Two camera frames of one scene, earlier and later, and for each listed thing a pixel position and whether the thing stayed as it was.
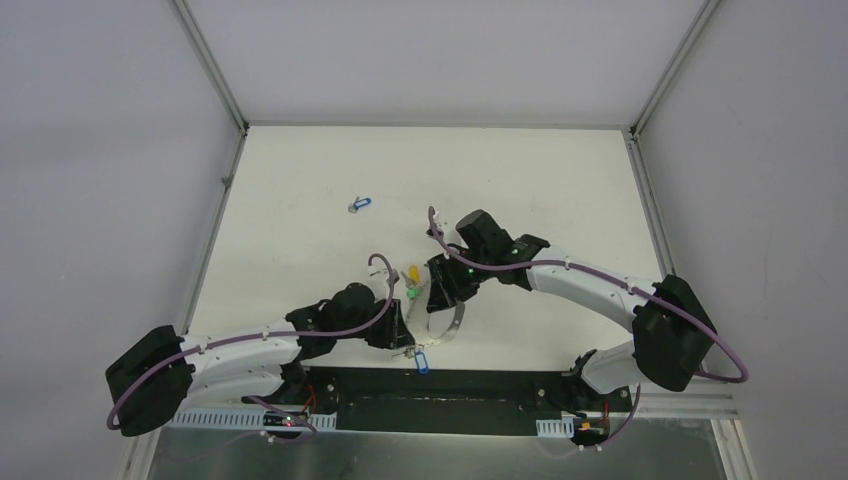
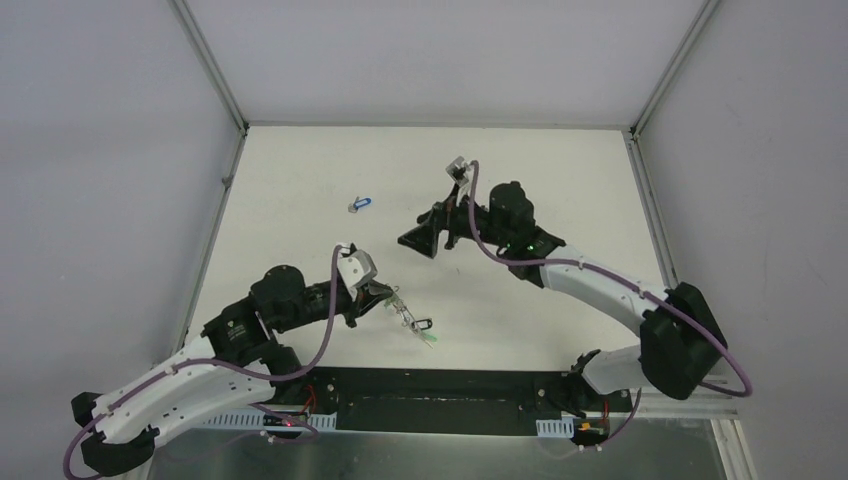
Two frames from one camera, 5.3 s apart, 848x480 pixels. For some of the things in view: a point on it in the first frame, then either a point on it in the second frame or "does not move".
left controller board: [274, 419] does not move
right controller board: [590, 430] does not move
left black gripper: [391, 324] to [361, 301]
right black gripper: [445, 289] to [444, 216]
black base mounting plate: [440, 400] does not move
